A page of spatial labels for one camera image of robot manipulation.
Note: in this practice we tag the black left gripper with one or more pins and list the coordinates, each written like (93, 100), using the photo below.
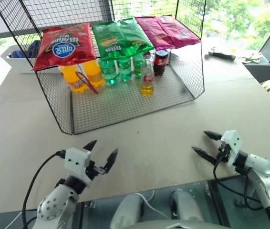
(94, 170)

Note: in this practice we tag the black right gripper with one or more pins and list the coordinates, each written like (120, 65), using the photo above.
(223, 152)

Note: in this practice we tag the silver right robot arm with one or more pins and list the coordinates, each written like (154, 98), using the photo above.
(266, 176)

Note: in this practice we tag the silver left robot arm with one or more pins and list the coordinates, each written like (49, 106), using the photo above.
(56, 202)

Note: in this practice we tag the orange soda plastic bottle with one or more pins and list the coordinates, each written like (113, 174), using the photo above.
(74, 81)
(94, 74)

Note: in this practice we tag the green soda plastic bottle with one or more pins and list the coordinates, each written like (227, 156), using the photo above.
(125, 69)
(110, 71)
(138, 65)

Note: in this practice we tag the glass bottle with yellow drink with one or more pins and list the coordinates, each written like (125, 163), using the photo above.
(148, 78)

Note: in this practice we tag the dark cola bottle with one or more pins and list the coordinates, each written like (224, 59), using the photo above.
(161, 63)

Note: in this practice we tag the grey rounded robot leg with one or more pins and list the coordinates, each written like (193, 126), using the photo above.
(185, 205)
(130, 210)

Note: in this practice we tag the grey robot torso edge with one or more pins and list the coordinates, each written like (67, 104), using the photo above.
(173, 225)

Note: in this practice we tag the small pale green object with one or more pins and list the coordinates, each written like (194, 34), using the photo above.
(250, 58)

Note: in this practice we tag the red chips bag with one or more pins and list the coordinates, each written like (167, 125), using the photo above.
(65, 47)

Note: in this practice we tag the green chips bag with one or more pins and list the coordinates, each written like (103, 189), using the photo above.
(132, 38)
(106, 40)

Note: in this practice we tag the magenta chips bag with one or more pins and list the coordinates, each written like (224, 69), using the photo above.
(178, 32)
(149, 31)

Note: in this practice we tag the white plastic bin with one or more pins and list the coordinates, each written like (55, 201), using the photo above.
(15, 63)

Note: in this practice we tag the blue item in bin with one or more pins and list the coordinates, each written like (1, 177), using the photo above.
(33, 48)

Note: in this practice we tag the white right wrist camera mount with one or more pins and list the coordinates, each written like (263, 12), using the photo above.
(233, 144)

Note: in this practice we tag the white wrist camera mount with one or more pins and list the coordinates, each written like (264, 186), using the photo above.
(233, 144)
(76, 164)

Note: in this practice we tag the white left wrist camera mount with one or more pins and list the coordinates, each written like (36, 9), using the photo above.
(76, 164)

